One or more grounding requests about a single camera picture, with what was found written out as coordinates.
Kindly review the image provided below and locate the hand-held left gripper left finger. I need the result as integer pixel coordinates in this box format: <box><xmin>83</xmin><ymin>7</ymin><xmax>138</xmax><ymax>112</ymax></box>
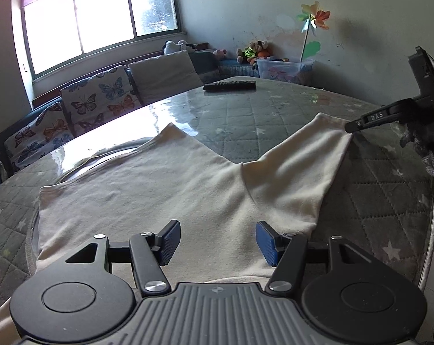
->
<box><xmin>65</xmin><ymin>220</ymin><xmax>182</xmax><ymax>297</ymax></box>

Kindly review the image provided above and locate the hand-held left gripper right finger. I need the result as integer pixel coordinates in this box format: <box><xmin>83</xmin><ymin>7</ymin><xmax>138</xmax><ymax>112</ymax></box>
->
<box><xmin>256</xmin><ymin>221</ymin><xmax>374</xmax><ymax>293</ymax></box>

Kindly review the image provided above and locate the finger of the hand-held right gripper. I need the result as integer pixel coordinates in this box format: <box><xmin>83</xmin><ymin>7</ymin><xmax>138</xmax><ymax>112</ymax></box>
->
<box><xmin>345</xmin><ymin>98</ymin><xmax>419</xmax><ymax>134</ymax></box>

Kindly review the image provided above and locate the cream cloth garment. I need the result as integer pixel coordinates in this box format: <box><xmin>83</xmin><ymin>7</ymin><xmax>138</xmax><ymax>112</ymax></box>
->
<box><xmin>0</xmin><ymin>112</ymin><xmax>354</xmax><ymax>345</ymax></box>

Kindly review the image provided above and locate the person's right hand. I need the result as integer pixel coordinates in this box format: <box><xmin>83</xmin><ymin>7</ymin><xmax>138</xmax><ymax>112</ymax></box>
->
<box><xmin>400</xmin><ymin>117</ymin><xmax>434</xmax><ymax>177</ymax></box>

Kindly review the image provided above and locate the clear plastic storage box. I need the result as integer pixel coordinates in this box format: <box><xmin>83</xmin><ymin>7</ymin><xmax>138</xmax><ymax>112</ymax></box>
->
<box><xmin>256</xmin><ymin>58</ymin><xmax>315</xmax><ymax>85</ymax></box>

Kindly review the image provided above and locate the colourful pinwheel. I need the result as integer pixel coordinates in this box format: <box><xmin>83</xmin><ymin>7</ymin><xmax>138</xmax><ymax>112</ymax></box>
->
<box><xmin>297</xmin><ymin>3</ymin><xmax>330</xmax><ymax>62</ymax></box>

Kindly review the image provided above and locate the brown teddy bear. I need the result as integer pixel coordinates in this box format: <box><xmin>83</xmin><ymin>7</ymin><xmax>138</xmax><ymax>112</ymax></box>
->
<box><xmin>236</xmin><ymin>43</ymin><xmax>259</xmax><ymax>66</ymax></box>
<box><xmin>253</xmin><ymin>40</ymin><xmax>270</xmax><ymax>58</ymax></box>

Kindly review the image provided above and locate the black remote control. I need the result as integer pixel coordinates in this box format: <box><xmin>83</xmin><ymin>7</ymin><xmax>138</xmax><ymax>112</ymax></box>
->
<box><xmin>203</xmin><ymin>80</ymin><xmax>257</xmax><ymax>93</ymax></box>

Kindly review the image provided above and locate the butterfly print cushion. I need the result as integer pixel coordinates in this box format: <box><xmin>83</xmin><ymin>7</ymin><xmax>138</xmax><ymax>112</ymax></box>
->
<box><xmin>60</xmin><ymin>65</ymin><xmax>143</xmax><ymax>138</ymax></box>
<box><xmin>3</xmin><ymin>102</ymin><xmax>74</xmax><ymax>174</ymax></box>

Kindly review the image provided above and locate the plain beige cushion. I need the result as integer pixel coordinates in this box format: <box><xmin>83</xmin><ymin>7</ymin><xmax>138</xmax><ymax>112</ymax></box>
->
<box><xmin>128</xmin><ymin>50</ymin><xmax>200</xmax><ymax>106</ymax></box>

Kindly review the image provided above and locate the blue sofa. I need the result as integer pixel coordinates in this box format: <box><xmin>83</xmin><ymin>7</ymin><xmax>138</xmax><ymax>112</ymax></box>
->
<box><xmin>0</xmin><ymin>48</ymin><xmax>261</xmax><ymax>196</ymax></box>

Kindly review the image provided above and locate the window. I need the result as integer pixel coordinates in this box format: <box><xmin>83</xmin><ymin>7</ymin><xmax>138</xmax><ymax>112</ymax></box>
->
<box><xmin>20</xmin><ymin>0</ymin><xmax>181</xmax><ymax>80</ymax></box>

